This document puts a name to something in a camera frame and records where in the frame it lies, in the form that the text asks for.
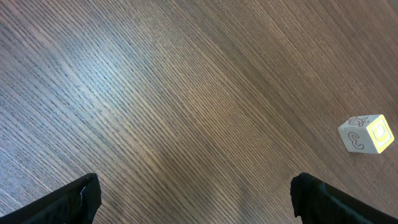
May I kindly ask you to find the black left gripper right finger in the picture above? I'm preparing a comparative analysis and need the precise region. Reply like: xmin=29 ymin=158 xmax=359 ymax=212
xmin=290 ymin=172 xmax=397 ymax=224

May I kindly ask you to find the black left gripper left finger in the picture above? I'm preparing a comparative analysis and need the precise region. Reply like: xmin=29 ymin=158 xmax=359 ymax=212
xmin=1 ymin=173 xmax=101 ymax=224

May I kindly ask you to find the plain yellowish wooden block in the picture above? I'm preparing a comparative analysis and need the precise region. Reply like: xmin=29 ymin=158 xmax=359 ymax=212
xmin=338 ymin=114 xmax=394 ymax=154

